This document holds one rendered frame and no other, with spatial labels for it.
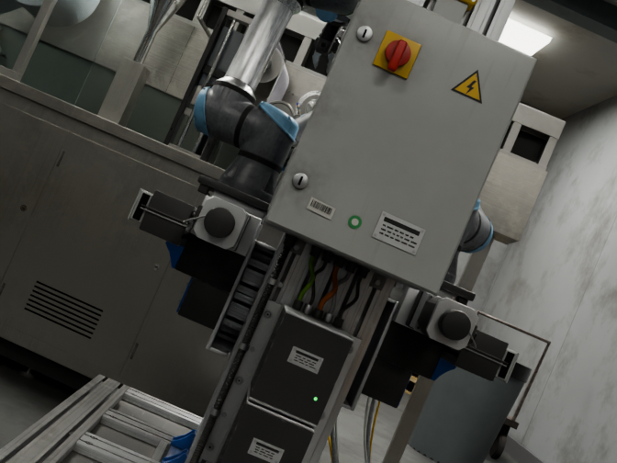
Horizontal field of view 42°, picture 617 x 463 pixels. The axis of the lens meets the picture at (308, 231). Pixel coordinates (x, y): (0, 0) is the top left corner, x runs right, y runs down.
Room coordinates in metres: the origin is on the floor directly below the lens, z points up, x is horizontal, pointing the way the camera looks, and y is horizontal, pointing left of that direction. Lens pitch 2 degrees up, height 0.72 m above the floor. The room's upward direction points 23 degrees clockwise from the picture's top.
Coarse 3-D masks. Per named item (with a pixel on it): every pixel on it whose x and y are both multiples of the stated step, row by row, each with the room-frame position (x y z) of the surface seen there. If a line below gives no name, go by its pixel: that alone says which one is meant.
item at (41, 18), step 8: (48, 0) 2.74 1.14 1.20; (56, 0) 2.76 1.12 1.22; (40, 8) 2.74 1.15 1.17; (48, 8) 2.74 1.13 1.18; (40, 16) 2.74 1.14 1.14; (48, 16) 2.75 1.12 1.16; (40, 24) 2.74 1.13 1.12; (32, 32) 2.74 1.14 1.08; (40, 32) 2.75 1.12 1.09; (32, 40) 2.74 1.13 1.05; (24, 48) 2.74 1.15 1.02; (32, 48) 2.75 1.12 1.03; (24, 56) 2.74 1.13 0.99; (16, 64) 2.74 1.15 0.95; (24, 64) 2.74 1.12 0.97; (0, 72) 2.74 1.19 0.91; (8, 72) 2.74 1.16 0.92; (16, 72) 2.74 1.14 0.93; (24, 72) 2.76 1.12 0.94; (16, 80) 2.74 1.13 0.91
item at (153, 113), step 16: (96, 64) 3.29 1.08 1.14; (96, 80) 3.29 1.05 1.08; (112, 80) 3.28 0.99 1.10; (80, 96) 3.29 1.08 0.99; (96, 96) 3.29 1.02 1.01; (144, 96) 3.27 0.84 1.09; (160, 96) 3.27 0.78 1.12; (96, 112) 3.28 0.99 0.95; (144, 112) 3.27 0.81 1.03; (160, 112) 3.26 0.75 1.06; (176, 112) 3.26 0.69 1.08; (128, 128) 3.27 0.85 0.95; (144, 128) 3.27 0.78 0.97; (160, 128) 3.26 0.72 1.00; (192, 128) 3.25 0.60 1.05; (192, 144) 3.25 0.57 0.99; (224, 144) 3.24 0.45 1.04; (224, 160) 3.24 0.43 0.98
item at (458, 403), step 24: (432, 384) 4.66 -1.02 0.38; (456, 384) 4.52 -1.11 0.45; (480, 384) 4.48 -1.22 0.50; (504, 384) 4.49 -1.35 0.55; (432, 408) 4.60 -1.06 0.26; (456, 408) 4.51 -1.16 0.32; (480, 408) 4.49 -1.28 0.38; (504, 408) 4.54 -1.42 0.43; (432, 432) 4.56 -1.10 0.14; (456, 432) 4.50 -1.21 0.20; (480, 432) 4.51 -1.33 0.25; (432, 456) 4.54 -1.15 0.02; (456, 456) 4.51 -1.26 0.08; (480, 456) 4.56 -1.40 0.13
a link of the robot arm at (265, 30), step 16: (272, 0) 2.03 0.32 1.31; (288, 0) 2.02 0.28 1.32; (304, 0) 2.05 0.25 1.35; (256, 16) 2.04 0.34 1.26; (272, 16) 2.02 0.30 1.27; (288, 16) 2.05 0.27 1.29; (256, 32) 2.01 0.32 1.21; (272, 32) 2.02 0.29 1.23; (240, 48) 2.03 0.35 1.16; (256, 48) 2.01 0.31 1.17; (272, 48) 2.03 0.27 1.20; (240, 64) 2.00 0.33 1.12; (256, 64) 2.01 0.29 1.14; (224, 80) 1.99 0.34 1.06; (240, 80) 2.00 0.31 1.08; (256, 80) 2.02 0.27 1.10; (208, 96) 1.99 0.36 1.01; (224, 96) 1.98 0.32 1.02; (240, 96) 1.98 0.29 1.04; (208, 112) 1.98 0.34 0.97; (224, 112) 1.97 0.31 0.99; (240, 112) 1.96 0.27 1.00; (208, 128) 1.99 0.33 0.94; (224, 128) 1.97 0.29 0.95
